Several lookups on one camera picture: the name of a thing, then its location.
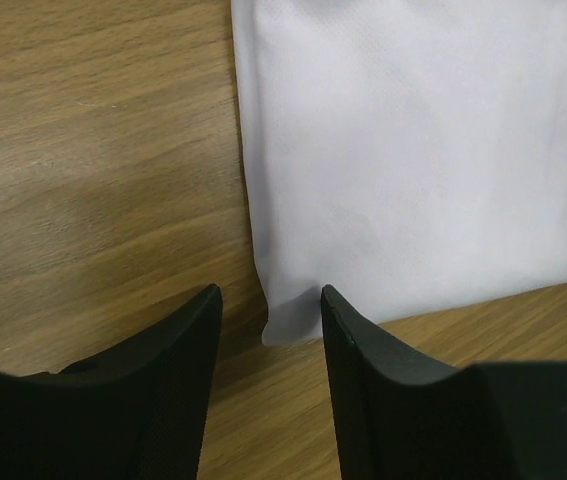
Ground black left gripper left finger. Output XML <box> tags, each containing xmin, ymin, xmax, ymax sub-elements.
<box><xmin>0</xmin><ymin>285</ymin><xmax>223</xmax><ymax>479</ymax></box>

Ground white t-shirt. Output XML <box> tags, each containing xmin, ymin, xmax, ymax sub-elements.
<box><xmin>231</xmin><ymin>1</ymin><xmax>567</xmax><ymax>345</ymax></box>

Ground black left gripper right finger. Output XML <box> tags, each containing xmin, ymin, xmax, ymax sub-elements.
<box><xmin>321</xmin><ymin>286</ymin><xmax>567</xmax><ymax>479</ymax></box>

